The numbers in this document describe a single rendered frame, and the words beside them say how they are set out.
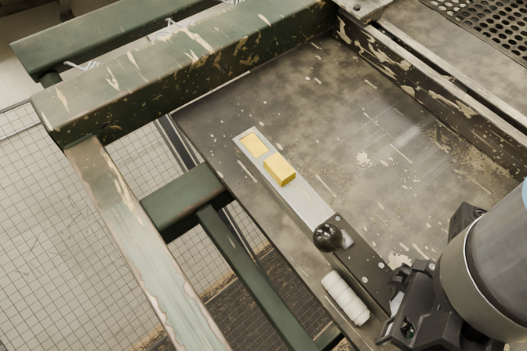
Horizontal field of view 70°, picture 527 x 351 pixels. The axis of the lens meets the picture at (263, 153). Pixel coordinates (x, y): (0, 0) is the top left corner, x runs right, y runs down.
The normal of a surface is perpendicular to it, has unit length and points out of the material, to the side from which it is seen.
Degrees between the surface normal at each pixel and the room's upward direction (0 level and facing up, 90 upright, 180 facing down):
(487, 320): 96
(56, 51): 90
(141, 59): 56
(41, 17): 90
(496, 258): 65
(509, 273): 78
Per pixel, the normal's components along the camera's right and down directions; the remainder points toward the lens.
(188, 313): 0.01, -0.55
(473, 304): -0.86, 0.43
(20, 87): 0.43, -0.15
